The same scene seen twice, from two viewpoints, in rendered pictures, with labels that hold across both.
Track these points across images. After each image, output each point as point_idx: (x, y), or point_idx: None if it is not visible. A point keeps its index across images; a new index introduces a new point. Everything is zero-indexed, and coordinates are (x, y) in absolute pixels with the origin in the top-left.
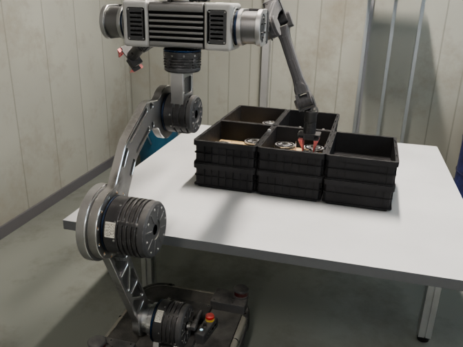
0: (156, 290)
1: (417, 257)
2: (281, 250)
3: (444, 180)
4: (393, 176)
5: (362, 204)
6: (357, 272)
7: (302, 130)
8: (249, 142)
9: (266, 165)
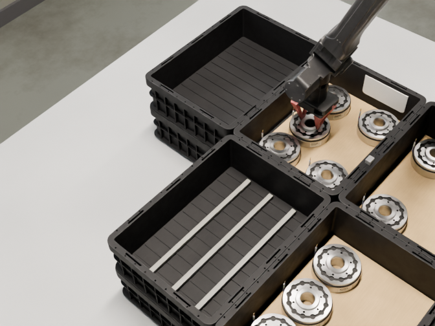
0: None
1: (290, 1)
2: (427, 43)
3: (58, 115)
4: (243, 26)
5: None
6: None
7: (321, 108)
8: (398, 207)
9: (402, 116)
